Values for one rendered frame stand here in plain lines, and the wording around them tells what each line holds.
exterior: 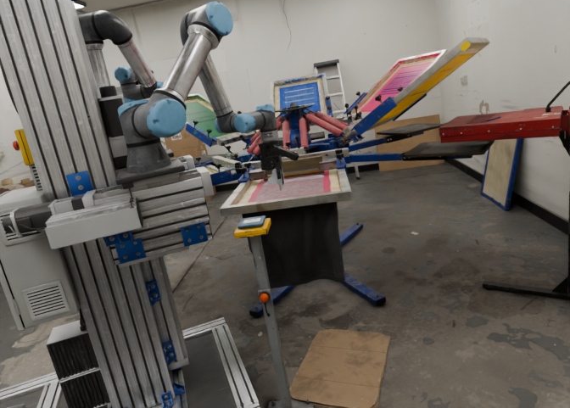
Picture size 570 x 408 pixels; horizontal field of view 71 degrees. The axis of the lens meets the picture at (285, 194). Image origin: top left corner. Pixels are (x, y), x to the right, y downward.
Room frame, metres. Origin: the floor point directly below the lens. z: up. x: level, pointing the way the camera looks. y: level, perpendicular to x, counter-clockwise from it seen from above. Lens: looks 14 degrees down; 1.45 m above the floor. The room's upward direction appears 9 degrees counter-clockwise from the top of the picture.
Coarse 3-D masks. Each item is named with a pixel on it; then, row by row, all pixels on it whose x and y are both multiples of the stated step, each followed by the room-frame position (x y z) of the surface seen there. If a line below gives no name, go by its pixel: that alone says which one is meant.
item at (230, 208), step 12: (240, 192) 2.01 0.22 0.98; (336, 192) 1.68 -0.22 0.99; (348, 192) 1.66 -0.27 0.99; (228, 204) 1.77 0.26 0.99; (240, 204) 1.74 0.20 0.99; (252, 204) 1.71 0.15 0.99; (264, 204) 1.70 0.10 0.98; (276, 204) 1.70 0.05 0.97; (288, 204) 1.69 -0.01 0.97; (300, 204) 1.68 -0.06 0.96
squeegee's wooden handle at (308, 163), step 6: (318, 156) 2.25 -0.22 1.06; (282, 162) 2.28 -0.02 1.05; (288, 162) 2.27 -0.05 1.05; (294, 162) 2.27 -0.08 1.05; (300, 162) 2.26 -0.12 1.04; (306, 162) 2.26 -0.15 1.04; (312, 162) 2.25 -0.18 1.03; (318, 162) 2.25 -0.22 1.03; (282, 168) 2.28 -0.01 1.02; (288, 168) 2.27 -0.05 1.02; (294, 168) 2.27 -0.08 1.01; (300, 168) 2.26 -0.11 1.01; (306, 168) 2.26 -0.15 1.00; (312, 168) 2.25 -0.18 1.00; (318, 168) 2.25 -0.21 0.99; (270, 174) 2.29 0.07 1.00
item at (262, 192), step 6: (258, 186) 2.21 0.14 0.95; (264, 186) 2.19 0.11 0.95; (270, 186) 2.16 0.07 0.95; (276, 186) 2.14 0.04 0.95; (288, 186) 2.09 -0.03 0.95; (258, 192) 2.07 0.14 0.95; (264, 192) 2.05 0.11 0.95; (270, 192) 2.03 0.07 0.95; (276, 192) 2.01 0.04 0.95; (282, 192) 1.98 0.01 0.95; (288, 192) 1.96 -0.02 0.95; (252, 198) 1.95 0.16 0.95; (258, 198) 1.93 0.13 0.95; (264, 198) 1.91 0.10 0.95; (270, 198) 1.89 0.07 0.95; (276, 198) 1.87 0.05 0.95
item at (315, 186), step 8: (296, 176) 2.29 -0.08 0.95; (304, 176) 2.26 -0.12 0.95; (328, 176) 2.16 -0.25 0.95; (296, 184) 2.10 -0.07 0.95; (304, 184) 2.07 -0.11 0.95; (312, 184) 2.04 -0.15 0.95; (320, 184) 2.01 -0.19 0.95; (328, 184) 1.98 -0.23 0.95; (296, 192) 1.94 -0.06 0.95; (304, 192) 1.91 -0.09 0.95; (312, 192) 1.88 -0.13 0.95; (320, 192) 1.86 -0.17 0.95; (328, 192) 1.84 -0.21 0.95
